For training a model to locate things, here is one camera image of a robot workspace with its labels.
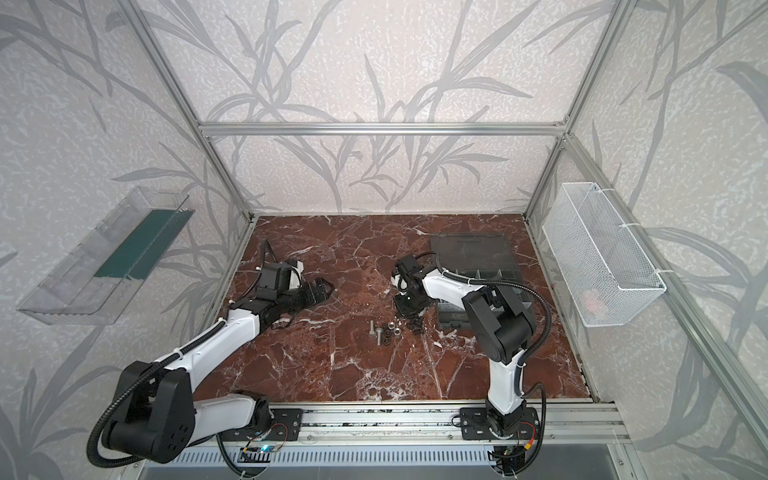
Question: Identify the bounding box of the pink object in basket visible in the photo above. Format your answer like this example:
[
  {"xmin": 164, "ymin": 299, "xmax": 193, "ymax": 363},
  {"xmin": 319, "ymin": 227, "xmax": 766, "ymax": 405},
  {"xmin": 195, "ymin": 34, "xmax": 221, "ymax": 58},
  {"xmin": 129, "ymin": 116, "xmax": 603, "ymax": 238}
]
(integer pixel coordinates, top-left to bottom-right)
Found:
[{"xmin": 580, "ymin": 289, "xmax": 608, "ymax": 317}]

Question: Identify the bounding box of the clear plastic organizer box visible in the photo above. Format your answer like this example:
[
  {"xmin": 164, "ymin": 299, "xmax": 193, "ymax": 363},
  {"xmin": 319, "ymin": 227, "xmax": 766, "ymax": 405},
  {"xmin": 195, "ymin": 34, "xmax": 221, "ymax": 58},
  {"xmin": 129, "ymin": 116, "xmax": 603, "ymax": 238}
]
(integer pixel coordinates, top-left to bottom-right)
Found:
[{"xmin": 430, "ymin": 233, "xmax": 525, "ymax": 332}]

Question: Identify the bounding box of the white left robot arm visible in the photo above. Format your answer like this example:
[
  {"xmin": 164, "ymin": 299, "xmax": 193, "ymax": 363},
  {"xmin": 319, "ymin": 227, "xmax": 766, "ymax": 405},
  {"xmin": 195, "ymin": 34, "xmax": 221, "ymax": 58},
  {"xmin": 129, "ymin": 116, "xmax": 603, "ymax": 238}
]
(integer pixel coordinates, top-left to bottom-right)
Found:
[{"xmin": 86, "ymin": 259, "xmax": 335, "ymax": 469}]

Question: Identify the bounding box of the clear wall shelf green bottom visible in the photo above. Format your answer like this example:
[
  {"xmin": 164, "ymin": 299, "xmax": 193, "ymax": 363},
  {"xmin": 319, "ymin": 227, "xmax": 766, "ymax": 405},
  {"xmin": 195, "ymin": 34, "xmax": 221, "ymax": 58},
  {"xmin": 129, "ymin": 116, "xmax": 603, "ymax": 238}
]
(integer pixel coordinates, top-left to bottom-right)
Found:
[{"xmin": 18, "ymin": 187, "xmax": 195, "ymax": 325}]

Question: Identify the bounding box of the white wire mesh basket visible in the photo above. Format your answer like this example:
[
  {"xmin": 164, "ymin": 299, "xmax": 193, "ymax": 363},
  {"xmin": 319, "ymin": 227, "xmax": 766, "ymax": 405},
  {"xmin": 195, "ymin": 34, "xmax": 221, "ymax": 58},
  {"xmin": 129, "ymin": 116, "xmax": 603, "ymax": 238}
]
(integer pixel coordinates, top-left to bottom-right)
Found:
[{"xmin": 543, "ymin": 182, "xmax": 666, "ymax": 328}]

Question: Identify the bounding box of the aluminium rear crossbar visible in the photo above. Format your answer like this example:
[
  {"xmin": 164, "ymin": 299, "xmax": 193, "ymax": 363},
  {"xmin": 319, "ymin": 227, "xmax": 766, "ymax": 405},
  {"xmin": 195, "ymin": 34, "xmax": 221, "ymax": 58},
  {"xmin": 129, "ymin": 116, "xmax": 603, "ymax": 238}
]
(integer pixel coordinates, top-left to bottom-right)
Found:
[{"xmin": 199, "ymin": 122, "xmax": 565, "ymax": 136}]

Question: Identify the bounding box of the aluminium frame post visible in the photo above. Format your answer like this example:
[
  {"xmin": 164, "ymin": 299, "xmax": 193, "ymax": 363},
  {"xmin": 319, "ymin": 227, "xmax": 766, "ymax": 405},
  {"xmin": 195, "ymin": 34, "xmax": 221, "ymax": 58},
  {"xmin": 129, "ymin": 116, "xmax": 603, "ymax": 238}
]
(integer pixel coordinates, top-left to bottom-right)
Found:
[{"xmin": 523, "ymin": 0, "xmax": 637, "ymax": 220}]

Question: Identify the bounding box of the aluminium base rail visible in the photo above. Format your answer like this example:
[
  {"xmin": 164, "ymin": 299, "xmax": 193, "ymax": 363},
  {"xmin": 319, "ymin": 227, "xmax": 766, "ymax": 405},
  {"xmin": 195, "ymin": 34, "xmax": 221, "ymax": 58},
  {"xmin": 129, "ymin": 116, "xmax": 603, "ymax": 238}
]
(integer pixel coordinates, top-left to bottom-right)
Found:
[{"xmin": 274, "ymin": 399, "xmax": 631, "ymax": 446}]

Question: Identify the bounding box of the pile of screws and nuts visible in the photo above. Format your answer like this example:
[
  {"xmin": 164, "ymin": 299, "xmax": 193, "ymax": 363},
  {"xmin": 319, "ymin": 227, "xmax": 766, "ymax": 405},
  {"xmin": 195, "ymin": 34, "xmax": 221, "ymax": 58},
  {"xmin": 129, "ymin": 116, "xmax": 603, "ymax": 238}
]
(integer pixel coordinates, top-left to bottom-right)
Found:
[{"xmin": 368, "ymin": 319, "xmax": 425, "ymax": 346}]

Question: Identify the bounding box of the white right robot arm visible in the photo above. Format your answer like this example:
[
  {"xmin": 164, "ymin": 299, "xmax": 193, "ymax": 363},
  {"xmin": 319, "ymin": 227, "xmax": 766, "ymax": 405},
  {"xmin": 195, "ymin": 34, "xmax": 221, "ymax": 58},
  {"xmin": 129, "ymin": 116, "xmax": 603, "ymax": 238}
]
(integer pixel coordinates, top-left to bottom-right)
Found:
[{"xmin": 391, "ymin": 251, "xmax": 552, "ymax": 439}]

